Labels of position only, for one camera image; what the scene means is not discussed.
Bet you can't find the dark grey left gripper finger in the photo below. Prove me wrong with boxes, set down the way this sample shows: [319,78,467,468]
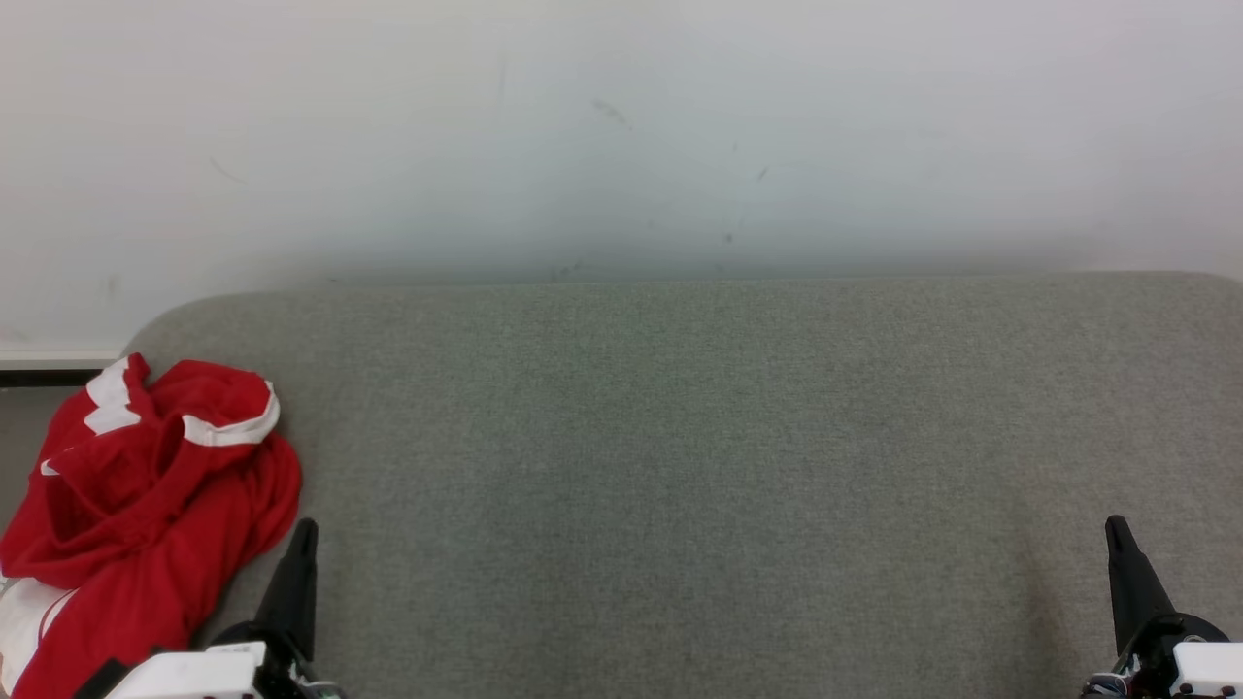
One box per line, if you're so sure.
[257,517,320,663]

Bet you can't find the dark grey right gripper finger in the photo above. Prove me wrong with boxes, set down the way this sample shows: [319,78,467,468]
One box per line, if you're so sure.
[1105,515,1178,657]

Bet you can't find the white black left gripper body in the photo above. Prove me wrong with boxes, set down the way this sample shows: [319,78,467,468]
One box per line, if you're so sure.
[102,621,346,699]

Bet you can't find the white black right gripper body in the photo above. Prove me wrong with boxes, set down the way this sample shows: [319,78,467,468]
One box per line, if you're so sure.
[1083,612,1243,699]

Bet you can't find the red and white jersey shirt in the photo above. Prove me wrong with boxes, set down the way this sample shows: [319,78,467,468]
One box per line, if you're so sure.
[0,351,302,593]
[0,456,302,699]

